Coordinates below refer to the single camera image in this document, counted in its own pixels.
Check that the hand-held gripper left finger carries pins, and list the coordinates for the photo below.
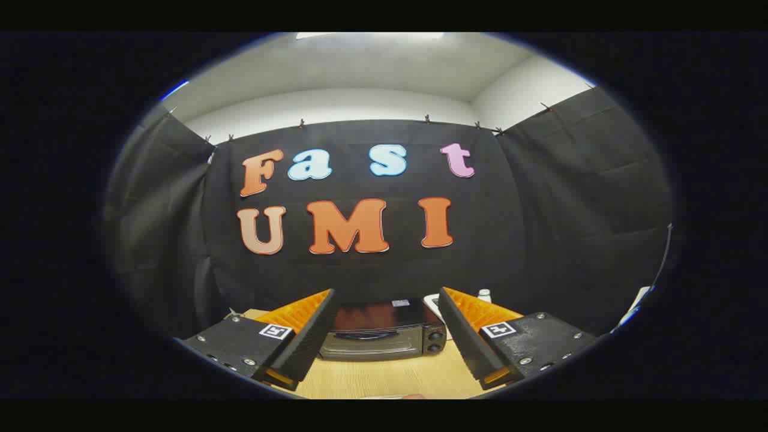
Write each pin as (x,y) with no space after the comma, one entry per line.
(312,336)

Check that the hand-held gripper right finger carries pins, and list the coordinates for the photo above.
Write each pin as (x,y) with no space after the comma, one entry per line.
(465,336)

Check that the black toaster oven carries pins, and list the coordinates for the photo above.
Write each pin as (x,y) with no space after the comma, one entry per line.
(372,348)

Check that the white bottle green label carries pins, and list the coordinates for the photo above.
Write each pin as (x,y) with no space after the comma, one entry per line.
(485,296)

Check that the white container box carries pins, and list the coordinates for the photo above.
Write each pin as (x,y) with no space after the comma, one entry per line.
(431,301)

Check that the row of small cloth clips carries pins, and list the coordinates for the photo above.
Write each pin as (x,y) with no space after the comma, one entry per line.
(302,123)

